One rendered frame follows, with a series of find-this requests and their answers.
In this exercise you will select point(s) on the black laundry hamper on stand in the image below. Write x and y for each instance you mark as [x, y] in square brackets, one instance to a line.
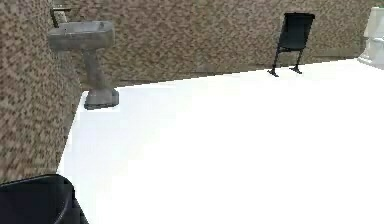
[295, 31]

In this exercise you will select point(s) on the grey pedestal sink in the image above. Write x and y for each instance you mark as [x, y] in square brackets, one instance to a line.
[90, 36]

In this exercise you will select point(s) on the white toilet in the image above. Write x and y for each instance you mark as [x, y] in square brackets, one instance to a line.
[375, 36]

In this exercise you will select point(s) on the brass sink faucet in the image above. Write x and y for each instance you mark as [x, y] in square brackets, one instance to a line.
[58, 13]

